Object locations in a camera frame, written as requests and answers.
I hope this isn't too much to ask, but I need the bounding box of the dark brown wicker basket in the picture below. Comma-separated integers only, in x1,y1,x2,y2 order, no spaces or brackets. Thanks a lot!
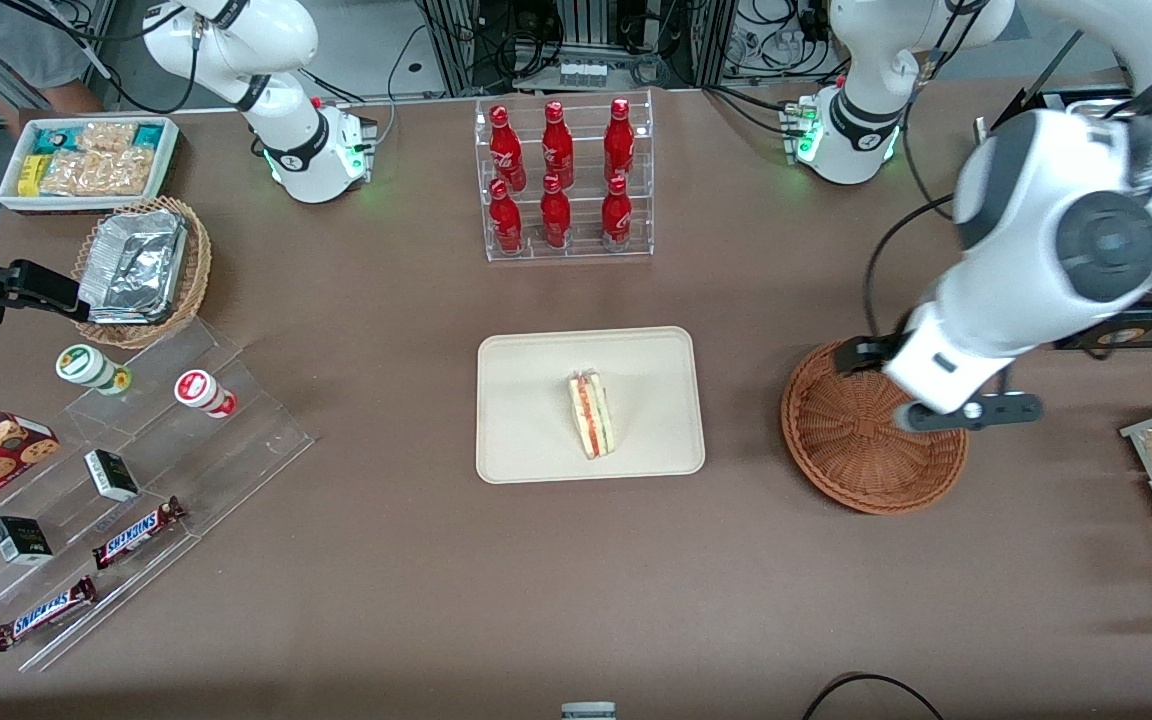
781,340,969,516

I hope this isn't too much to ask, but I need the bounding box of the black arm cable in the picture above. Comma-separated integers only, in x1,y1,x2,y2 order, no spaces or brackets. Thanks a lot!
861,195,955,341

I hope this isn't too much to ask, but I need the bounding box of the clear acrylic bottle rack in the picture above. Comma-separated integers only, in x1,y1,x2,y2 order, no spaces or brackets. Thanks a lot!
474,90,655,263

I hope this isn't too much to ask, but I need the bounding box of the white snack bin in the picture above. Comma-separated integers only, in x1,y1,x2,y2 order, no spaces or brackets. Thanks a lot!
0,117,180,214

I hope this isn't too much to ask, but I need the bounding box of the Snickers chocolate bar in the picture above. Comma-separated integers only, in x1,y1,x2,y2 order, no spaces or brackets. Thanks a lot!
0,576,99,653
92,497,187,571

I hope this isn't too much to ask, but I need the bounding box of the clear acrylic stepped shelf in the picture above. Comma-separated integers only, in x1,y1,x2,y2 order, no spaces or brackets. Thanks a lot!
0,318,315,673

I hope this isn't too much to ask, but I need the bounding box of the red-lidded yogurt cup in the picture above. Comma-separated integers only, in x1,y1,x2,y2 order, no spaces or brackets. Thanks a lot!
174,369,237,419

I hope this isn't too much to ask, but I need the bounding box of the cream plastic tray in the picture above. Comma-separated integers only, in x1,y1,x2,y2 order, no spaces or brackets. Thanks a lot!
476,326,707,486

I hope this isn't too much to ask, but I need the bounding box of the light wicker basket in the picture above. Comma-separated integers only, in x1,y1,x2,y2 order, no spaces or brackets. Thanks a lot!
71,195,212,349

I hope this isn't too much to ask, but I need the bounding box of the black looped cable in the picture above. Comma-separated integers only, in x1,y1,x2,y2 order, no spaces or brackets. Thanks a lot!
801,672,947,720

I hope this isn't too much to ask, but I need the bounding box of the green-lidded sunflower cup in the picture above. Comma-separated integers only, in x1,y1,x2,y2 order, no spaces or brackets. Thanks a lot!
56,344,132,396

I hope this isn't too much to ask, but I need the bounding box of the metal equipment rack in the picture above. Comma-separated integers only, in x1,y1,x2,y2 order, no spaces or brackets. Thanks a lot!
416,0,837,96

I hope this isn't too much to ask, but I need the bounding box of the triangular sandwich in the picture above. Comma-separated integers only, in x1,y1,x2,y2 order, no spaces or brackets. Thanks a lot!
567,370,617,461

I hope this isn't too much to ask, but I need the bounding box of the black box with gold print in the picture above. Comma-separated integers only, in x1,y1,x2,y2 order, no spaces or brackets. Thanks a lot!
0,516,54,566

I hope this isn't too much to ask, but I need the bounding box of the person forearm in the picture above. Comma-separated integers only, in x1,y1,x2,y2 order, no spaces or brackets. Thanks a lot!
0,80,107,136

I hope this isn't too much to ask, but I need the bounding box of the red cola bottle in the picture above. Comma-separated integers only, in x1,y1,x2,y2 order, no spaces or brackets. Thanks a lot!
489,105,527,191
541,100,575,189
604,97,636,183
601,176,634,251
540,174,573,249
489,180,525,254

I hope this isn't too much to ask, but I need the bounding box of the silver foil container stack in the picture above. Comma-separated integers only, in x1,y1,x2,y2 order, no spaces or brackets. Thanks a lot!
78,208,189,326

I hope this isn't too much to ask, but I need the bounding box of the black box with white label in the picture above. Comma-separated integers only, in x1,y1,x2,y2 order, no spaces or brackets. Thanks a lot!
84,450,140,503

